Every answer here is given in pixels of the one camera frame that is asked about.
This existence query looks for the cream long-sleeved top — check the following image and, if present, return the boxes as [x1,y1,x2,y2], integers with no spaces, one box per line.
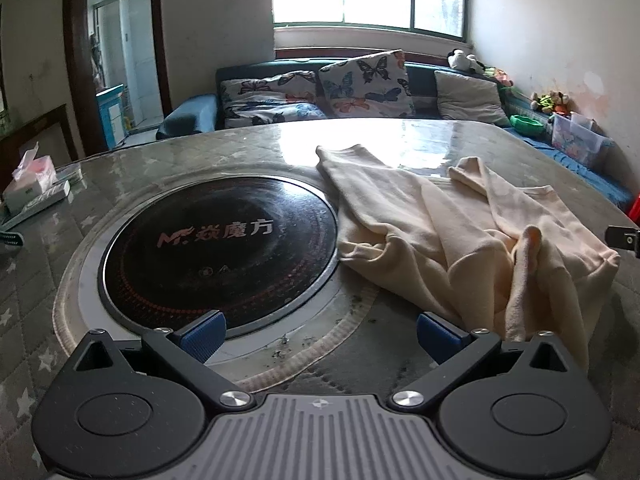
[316,144,621,368]

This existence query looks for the pink tissue packet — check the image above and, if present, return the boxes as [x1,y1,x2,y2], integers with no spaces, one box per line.
[12,142,57,186]

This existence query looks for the round black induction cooktop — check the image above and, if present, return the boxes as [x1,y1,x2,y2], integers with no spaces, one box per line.
[77,172,346,346]

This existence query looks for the colourful plush toy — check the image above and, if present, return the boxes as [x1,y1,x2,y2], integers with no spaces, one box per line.
[482,66,516,89]

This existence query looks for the grey cushion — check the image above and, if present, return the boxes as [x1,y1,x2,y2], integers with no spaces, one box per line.
[434,70,511,127]

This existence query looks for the blue sofa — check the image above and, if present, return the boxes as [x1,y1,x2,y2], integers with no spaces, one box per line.
[156,57,635,211]

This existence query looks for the white cardboard box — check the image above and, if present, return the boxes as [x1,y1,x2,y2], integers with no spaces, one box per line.
[2,179,71,215]

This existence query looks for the flat butterfly print cushion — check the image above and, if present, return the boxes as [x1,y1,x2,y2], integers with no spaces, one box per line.
[220,71,319,107]

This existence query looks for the clear plastic storage box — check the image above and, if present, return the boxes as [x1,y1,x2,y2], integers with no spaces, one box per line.
[550,112,613,168]

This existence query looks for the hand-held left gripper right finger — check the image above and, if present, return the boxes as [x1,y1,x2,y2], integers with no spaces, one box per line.
[387,311,583,411]

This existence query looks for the folded butterfly print blanket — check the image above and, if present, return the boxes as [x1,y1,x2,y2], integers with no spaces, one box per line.
[223,101,328,129]

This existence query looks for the panda plush toy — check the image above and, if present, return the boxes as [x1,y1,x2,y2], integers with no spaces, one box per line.
[446,49,486,73]

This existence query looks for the blue cabinet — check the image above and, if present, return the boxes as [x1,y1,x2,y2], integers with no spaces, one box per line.
[96,84,126,150]

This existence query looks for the green and yellow plush toys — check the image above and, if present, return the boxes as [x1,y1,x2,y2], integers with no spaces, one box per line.
[530,91,571,115]

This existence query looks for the green bowl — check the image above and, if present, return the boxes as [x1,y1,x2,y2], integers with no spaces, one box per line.
[510,115,546,136]

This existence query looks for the large butterfly print cushion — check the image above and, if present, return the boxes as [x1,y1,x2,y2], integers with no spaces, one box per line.
[318,50,416,120]

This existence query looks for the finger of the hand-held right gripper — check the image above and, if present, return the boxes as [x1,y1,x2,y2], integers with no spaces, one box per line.
[604,226,640,258]

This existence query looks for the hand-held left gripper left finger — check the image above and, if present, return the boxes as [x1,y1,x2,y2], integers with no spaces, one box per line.
[74,310,255,411]

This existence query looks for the dark wooden door frame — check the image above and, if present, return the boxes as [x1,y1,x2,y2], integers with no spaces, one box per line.
[62,0,173,153]

